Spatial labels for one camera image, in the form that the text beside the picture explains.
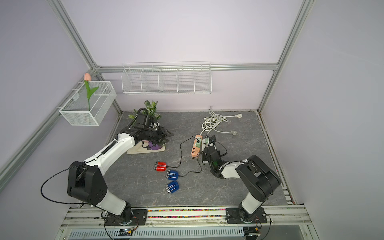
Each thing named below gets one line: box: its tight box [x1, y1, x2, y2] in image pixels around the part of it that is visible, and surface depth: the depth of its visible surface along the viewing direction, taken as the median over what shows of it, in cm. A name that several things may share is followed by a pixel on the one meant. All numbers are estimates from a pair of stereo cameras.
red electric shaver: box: [154, 162, 168, 172], surface depth 91 cm
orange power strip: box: [191, 134, 203, 158], surface depth 97 cm
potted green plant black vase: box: [128, 100, 162, 128], surface depth 84 cm
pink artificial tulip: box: [84, 72, 100, 111], surface depth 85 cm
